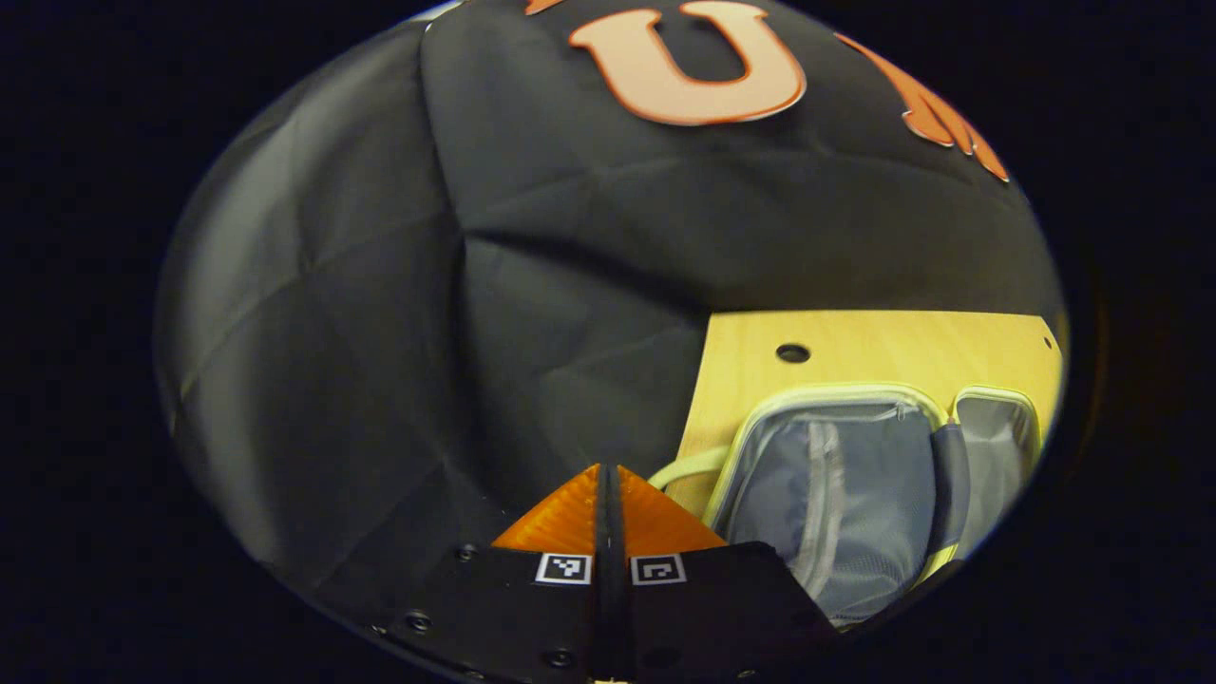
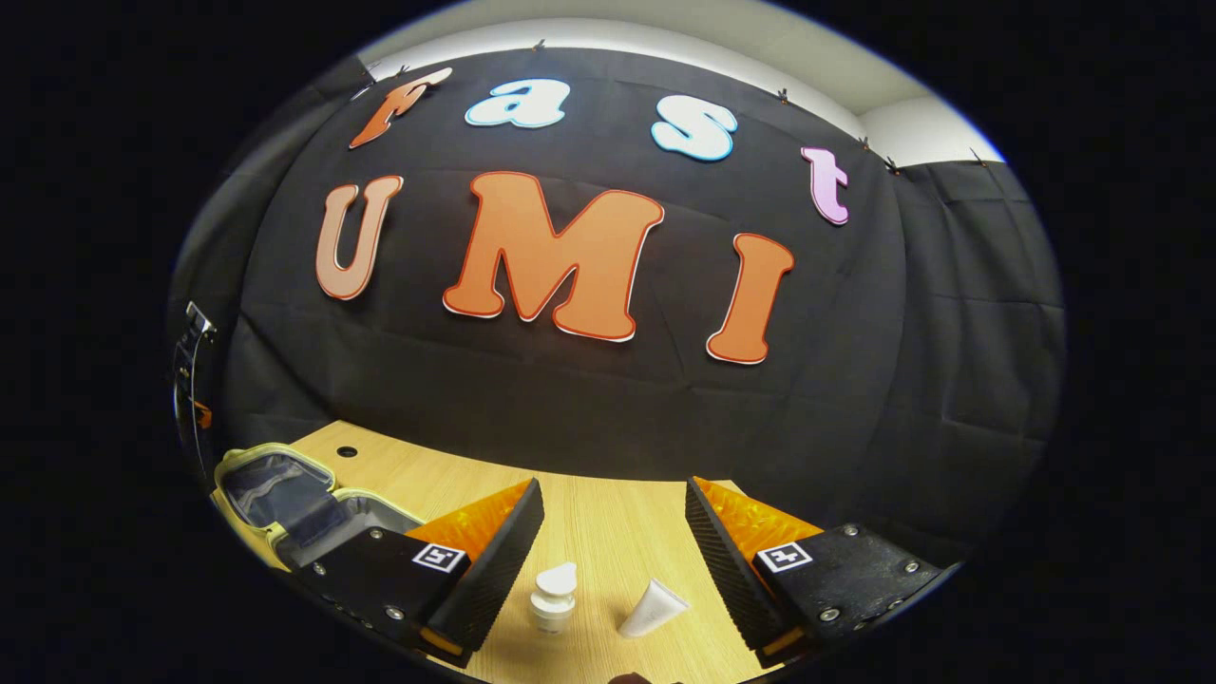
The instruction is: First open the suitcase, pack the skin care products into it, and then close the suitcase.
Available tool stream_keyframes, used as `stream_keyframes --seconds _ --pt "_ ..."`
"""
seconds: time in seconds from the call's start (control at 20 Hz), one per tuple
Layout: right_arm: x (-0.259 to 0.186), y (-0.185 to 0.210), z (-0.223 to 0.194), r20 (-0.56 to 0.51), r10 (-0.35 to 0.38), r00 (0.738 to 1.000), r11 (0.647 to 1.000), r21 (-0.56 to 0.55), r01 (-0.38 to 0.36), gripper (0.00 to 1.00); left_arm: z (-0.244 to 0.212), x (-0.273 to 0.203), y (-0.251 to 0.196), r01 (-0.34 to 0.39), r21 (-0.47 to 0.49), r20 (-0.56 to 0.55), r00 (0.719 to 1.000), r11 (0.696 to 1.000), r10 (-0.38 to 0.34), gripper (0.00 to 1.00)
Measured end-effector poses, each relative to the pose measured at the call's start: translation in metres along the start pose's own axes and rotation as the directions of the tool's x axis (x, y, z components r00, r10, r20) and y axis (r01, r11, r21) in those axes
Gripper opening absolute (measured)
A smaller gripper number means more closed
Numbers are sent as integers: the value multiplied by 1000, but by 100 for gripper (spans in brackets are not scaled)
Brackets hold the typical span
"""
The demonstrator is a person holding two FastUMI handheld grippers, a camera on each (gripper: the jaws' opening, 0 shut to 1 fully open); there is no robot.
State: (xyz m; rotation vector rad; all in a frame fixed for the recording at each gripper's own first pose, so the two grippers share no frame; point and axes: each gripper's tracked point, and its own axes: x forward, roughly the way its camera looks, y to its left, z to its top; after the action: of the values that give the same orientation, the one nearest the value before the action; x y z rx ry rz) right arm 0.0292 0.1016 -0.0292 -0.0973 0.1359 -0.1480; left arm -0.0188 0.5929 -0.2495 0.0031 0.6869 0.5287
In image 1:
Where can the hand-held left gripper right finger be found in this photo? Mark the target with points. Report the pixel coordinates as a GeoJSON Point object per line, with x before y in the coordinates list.
{"type": "Point", "coordinates": [624, 608]}

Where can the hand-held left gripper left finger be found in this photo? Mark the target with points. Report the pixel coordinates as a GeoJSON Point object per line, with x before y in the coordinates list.
{"type": "Point", "coordinates": [598, 608]}

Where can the small yellow suitcase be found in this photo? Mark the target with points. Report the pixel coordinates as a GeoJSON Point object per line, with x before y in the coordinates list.
{"type": "Point", "coordinates": [855, 494]}

